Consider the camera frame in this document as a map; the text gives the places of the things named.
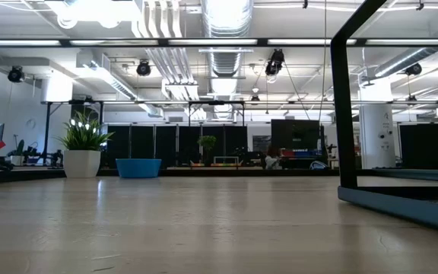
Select blue plastic mini bowl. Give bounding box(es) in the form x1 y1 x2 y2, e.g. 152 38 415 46
115 158 163 180

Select green background indoor plant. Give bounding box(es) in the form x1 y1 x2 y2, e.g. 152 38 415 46
197 135 217 167

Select light wooden bench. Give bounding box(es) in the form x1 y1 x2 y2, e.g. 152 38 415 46
188 155 245 168

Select person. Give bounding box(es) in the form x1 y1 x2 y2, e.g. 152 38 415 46
264 146 284 170

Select black television screen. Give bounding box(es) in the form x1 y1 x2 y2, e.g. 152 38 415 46
271 119 322 150

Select black ceiling spotlight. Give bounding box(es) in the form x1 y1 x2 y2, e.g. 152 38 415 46
404 62 423 76
265 48 285 76
7 65 26 84
135 59 152 77

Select black crossbar with light strips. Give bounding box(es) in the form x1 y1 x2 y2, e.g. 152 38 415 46
0 37 438 48

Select small potted artificial plant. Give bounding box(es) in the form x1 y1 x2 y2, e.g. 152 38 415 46
57 110 116 179

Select white round pillar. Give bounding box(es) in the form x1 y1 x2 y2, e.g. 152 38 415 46
358 104 397 170

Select black aluminium table frame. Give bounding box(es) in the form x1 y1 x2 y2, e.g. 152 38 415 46
0 168 341 186

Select black partition wall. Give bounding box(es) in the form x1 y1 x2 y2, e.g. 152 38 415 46
103 124 249 168
398 123 438 170

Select silver ventilation duct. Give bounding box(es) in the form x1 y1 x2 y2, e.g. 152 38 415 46
199 0 254 79
373 18 438 79

